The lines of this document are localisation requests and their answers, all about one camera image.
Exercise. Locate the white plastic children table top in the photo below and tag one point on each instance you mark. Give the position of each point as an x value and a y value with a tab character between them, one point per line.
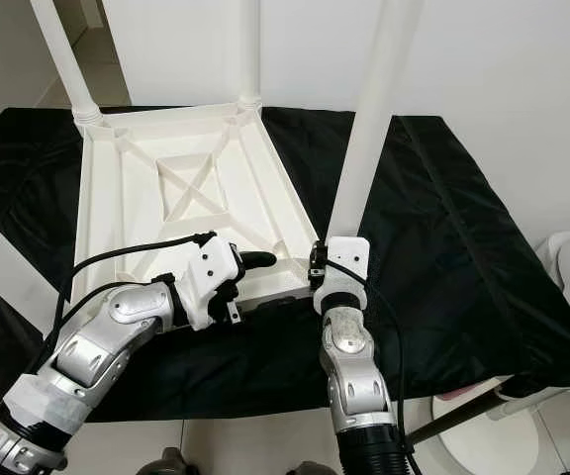
127	198

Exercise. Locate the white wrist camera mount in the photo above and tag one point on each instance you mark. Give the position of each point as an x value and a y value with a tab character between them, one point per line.
346	255
211	267

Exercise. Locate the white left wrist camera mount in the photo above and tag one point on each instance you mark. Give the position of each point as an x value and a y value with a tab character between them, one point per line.
211	267

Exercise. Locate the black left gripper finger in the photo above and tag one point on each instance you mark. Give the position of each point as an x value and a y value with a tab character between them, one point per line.
260	259

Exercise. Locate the grey robot right leg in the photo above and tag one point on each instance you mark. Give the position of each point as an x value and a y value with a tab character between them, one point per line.
310	470

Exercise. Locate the grey robot leg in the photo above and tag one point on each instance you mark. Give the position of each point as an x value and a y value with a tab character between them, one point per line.
162	463
310	470

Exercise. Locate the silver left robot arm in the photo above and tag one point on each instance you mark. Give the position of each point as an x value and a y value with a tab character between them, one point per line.
107	346

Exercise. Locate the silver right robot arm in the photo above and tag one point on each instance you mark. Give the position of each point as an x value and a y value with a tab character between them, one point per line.
354	366

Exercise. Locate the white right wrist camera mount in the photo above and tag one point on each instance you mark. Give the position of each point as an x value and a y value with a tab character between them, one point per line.
346	255

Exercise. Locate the black cloth table cover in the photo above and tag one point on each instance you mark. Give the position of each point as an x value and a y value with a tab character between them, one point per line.
473	277

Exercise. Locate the grey robot left leg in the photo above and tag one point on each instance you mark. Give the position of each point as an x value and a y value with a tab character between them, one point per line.
162	463

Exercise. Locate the black metal table leg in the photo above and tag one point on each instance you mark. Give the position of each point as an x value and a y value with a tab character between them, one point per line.
453	416

